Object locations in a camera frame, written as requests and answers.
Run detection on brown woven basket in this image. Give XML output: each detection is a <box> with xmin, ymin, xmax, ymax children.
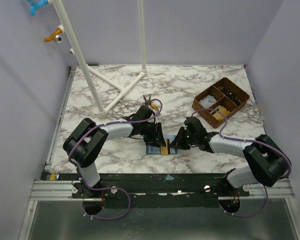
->
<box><xmin>192</xmin><ymin>77</ymin><xmax>250</xmax><ymax>129</ymax></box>

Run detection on gold striped credit card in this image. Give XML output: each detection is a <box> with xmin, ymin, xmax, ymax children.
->
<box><xmin>160</xmin><ymin>138</ymin><xmax>172</xmax><ymax>156</ymax></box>

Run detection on white PVC pipe frame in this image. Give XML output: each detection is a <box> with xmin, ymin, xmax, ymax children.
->
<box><xmin>48</xmin><ymin>0</ymin><xmax>147</xmax><ymax>116</ymax></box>

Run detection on orange brass tap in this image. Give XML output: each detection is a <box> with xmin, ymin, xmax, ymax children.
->
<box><xmin>44</xmin><ymin>24</ymin><xmax>64</xmax><ymax>43</ymax></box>

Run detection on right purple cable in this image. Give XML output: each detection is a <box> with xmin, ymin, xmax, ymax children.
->
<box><xmin>189</xmin><ymin>107</ymin><xmax>292</xmax><ymax>218</ymax></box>

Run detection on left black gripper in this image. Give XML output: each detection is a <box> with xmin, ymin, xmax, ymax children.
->
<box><xmin>139</xmin><ymin>122</ymin><xmax>166</xmax><ymax>148</ymax></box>

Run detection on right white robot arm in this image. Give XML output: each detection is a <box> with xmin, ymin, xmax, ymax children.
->
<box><xmin>170</xmin><ymin>117</ymin><xmax>291</xmax><ymax>196</ymax></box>

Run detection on purple cable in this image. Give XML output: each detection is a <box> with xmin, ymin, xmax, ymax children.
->
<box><xmin>67</xmin><ymin>99</ymin><xmax>164</xmax><ymax>221</ymax></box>
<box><xmin>189</xmin><ymin>107</ymin><xmax>292</xmax><ymax>218</ymax></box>

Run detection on white packets in basket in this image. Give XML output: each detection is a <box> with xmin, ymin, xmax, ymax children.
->
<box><xmin>200</xmin><ymin>95</ymin><xmax>217</xmax><ymax>108</ymax></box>

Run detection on aluminium extrusion rail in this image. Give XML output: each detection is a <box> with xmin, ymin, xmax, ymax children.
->
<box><xmin>30</xmin><ymin>179</ymin><xmax>295</xmax><ymax>201</ymax></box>

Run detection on black item in basket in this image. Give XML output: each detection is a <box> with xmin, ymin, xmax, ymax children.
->
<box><xmin>217</xmin><ymin>86</ymin><xmax>241</xmax><ymax>106</ymax></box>

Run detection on yellow handled pliers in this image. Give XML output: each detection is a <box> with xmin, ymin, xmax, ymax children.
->
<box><xmin>143</xmin><ymin>94</ymin><xmax>159</xmax><ymax>111</ymax></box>

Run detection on gold VIP credit card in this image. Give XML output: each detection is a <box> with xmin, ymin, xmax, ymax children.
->
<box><xmin>210</xmin><ymin>105</ymin><xmax>230</xmax><ymax>121</ymax></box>

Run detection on blue card holder wallet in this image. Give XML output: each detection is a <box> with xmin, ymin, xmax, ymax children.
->
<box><xmin>145</xmin><ymin>135</ymin><xmax>178</xmax><ymax>156</ymax></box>

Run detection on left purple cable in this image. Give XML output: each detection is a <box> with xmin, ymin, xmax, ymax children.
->
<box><xmin>67</xmin><ymin>99</ymin><xmax>164</xmax><ymax>221</ymax></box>

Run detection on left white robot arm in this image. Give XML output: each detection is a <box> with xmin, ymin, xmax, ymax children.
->
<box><xmin>62</xmin><ymin>105</ymin><xmax>166</xmax><ymax>198</ymax></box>

